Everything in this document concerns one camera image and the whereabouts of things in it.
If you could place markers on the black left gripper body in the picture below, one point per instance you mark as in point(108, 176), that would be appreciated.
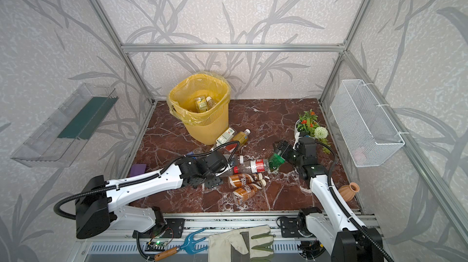
point(222, 161)

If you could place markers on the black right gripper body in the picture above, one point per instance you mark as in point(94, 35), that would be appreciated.
point(287, 150)

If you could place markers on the green plastic bottle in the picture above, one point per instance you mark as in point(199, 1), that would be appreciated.
point(275, 162)

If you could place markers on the clear bottle red label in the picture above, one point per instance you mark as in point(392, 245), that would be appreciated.
point(253, 167)

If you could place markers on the yellow liquid bottle red label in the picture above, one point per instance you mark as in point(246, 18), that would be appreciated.
point(242, 137)

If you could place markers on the clear bottle white label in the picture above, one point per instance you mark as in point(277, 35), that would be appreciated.
point(211, 103)

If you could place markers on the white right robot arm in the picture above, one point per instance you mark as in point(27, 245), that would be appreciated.
point(335, 228)

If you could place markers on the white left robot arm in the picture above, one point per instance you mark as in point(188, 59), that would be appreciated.
point(105, 205)

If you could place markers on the yellow ribbed plastic bin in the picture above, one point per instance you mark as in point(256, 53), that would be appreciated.
point(205, 127)

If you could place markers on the yellow bin liner bag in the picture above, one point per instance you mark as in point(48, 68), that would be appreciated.
point(181, 99)

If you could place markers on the potted plant red flowers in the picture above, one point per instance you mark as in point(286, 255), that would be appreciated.
point(308, 123)

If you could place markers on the white green label bottle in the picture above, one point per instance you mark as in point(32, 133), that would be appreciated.
point(224, 138)

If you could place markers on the small terracotta vase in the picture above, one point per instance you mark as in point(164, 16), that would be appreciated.
point(349, 191)

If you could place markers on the purple sponge block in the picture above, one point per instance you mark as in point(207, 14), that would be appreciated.
point(137, 169)

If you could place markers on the blue garden hand fork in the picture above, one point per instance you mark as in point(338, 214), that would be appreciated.
point(189, 246)

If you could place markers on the green circuit board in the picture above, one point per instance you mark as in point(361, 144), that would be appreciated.
point(156, 246)

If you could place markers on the white green work glove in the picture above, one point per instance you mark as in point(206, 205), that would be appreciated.
point(242, 245)

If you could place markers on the white wire mesh basket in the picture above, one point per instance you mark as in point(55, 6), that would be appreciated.
point(369, 133)

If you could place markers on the clear wall shelf green mat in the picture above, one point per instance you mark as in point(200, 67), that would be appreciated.
point(60, 139)

